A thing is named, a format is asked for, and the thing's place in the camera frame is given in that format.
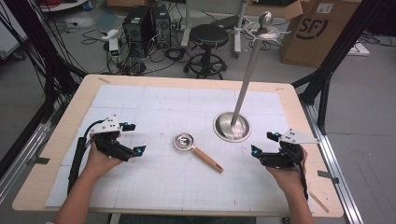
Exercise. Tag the thin wooden stick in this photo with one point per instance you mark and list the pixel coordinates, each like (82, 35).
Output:
(319, 202)

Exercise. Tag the white power strip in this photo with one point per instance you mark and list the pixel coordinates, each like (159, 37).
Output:
(109, 34)

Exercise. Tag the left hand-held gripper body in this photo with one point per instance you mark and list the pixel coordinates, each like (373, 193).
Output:
(107, 126)

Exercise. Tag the black round stool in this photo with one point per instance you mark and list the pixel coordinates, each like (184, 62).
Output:
(208, 35)

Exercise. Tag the metal stand with hooks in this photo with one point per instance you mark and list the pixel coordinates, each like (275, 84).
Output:
(232, 126)

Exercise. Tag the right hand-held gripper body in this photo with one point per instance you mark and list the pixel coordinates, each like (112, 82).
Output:
(289, 137)

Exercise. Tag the person's right hand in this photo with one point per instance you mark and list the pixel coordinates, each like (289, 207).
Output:
(291, 179)

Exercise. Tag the black tape piece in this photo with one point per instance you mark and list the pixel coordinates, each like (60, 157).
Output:
(327, 176)
(42, 160)

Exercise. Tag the large cardboard box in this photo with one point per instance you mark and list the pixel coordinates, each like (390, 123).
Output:
(314, 37)

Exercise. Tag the person's left hand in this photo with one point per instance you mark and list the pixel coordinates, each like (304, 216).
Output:
(99, 161)

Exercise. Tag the white grid mat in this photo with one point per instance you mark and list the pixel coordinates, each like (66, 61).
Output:
(162, 189)

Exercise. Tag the black metal frame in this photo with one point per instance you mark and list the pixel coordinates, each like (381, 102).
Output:
(46, 71)
(330, 59)

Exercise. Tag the white floor socket strip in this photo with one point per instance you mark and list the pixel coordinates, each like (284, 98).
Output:
(358, 49)

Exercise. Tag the slim black computer tower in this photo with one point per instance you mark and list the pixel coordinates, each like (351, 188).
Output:
(162, 26)

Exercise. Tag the small device with green display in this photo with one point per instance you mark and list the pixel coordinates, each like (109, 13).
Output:
(114, 49)

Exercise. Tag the large black computer tower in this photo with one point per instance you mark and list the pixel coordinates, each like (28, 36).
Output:
(137, 31)

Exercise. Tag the aluminium rail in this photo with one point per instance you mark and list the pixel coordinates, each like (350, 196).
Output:
(28, 149)
(336, 174)

